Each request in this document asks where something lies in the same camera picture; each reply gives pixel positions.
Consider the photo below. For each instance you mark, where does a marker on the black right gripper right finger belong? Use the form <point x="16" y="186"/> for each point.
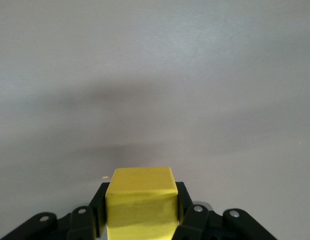
<point x="199" y="225"/>

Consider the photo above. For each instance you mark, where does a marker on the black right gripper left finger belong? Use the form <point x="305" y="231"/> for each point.
<point x="82" y="225"/>

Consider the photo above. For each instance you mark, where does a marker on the yellow cube block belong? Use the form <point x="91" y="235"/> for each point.
<point x="142" y="200"/>

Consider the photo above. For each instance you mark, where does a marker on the brown table mat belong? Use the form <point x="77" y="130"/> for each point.
<point x="144" y="75"/>

